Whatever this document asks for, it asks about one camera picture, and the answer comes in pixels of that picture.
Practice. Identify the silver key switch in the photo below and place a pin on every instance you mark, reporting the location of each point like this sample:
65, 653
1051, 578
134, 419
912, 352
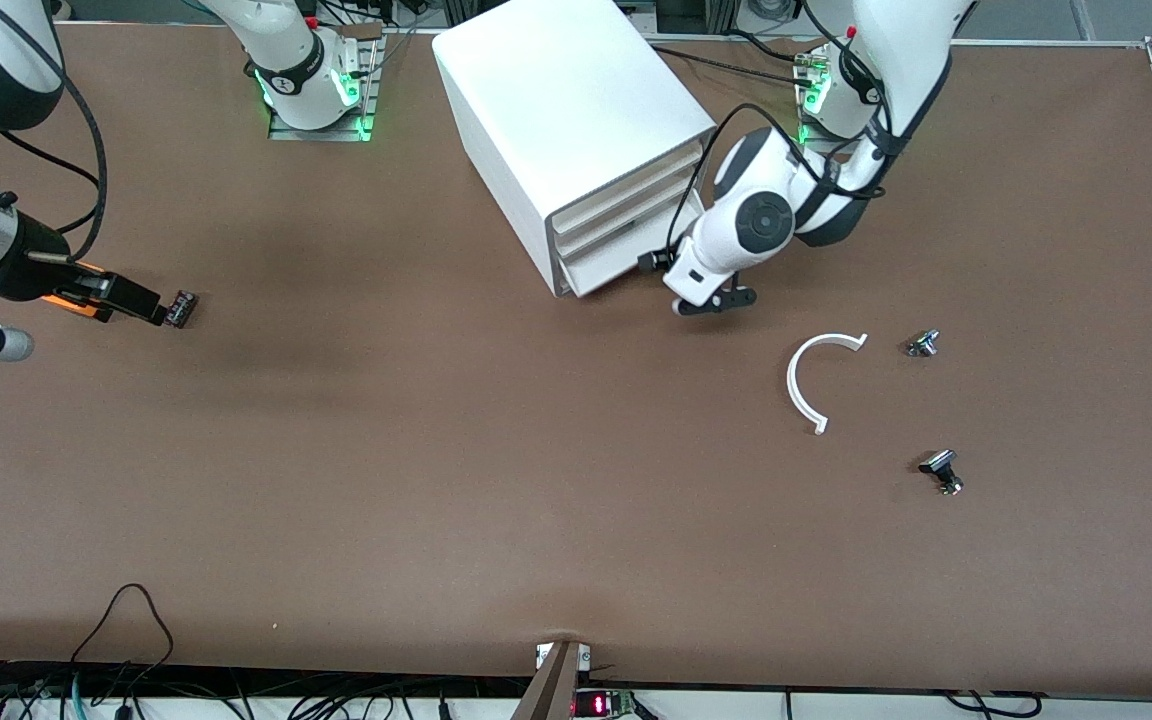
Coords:
924, 344

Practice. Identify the black knob selector switch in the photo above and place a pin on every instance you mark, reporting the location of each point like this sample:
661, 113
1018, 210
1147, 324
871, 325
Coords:
941, 468

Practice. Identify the small black contact block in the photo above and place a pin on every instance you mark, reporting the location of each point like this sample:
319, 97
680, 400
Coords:
183, 309

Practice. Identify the orange button box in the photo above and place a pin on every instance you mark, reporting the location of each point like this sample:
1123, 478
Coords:
71, 302

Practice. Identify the white curved plastic arc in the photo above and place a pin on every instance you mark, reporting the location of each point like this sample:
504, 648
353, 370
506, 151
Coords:
792, 385

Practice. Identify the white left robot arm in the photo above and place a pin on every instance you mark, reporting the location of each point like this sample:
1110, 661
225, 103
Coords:
761, 215

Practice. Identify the red digit display module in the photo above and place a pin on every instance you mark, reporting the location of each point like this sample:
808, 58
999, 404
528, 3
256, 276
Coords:
601, 705

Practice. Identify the white lowest cabinet drawer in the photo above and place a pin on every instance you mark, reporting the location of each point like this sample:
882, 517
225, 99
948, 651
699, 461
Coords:
606, 265

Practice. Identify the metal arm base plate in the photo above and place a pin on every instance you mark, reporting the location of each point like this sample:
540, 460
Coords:
356, 110
804, 125

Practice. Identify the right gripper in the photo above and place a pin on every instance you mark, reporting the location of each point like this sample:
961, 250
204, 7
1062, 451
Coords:
36, 268

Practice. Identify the brown camera mount post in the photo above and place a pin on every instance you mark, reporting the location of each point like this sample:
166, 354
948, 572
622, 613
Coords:
548, 690

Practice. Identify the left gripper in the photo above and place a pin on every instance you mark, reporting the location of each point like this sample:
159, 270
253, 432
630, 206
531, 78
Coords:
650, 263

